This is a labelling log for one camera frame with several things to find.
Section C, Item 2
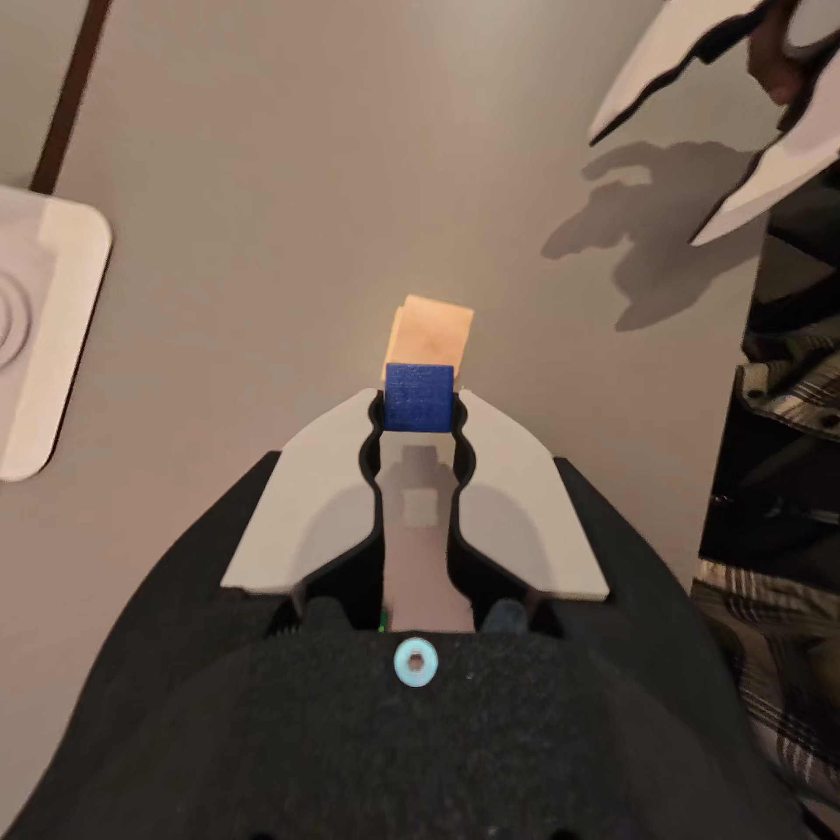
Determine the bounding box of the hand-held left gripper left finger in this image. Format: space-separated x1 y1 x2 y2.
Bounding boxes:
220 387 388 598

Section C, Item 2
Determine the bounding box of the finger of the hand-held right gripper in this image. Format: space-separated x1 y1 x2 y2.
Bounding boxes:
588 0 769 147
689 39 840 247

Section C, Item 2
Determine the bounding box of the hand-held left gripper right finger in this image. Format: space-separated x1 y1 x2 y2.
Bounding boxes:
448 388 610 601

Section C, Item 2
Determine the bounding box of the blue wooden cube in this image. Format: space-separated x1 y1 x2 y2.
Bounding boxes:
383 363 455 434

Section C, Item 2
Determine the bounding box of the large plain wooden cube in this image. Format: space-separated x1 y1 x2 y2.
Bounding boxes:
382 308 401 383

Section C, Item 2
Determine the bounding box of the medium plain wooden cube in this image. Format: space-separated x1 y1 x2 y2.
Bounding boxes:
392 294 475 388

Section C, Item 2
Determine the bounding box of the person's right hand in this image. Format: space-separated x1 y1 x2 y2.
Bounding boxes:
748 0 821 106

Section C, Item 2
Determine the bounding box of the white document stand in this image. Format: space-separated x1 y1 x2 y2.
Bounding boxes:
0 185 113 483

